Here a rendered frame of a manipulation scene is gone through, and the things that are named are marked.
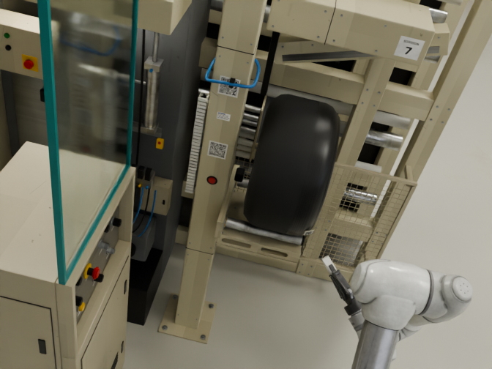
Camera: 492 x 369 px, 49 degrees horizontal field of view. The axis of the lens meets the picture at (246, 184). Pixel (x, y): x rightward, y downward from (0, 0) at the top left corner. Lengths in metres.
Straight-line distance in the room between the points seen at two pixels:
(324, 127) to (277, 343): 1.44
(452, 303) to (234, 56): 1.06
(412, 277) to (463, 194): 3.10
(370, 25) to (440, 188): 2.62
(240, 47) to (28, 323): 1.11
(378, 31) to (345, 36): 0.12
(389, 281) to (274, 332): 1.66
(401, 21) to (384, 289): 1.04
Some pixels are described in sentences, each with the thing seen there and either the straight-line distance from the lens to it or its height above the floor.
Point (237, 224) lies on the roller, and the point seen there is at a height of 0.92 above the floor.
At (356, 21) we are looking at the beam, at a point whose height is 1.75.
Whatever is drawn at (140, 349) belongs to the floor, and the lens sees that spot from 2.95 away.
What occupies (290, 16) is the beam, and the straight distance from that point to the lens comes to 2.12.
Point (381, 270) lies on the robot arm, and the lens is 1.53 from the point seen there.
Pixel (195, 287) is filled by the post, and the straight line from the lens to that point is 2.75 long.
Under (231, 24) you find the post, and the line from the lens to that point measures 1.88.
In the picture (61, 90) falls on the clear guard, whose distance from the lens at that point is 1.22.
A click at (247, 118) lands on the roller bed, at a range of 2.52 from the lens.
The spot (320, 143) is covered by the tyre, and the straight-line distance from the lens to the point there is 1.99.
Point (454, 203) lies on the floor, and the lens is 4.48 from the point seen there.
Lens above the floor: 2.51
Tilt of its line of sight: 40 degrees down
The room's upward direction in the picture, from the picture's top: 13 degrees clockwise
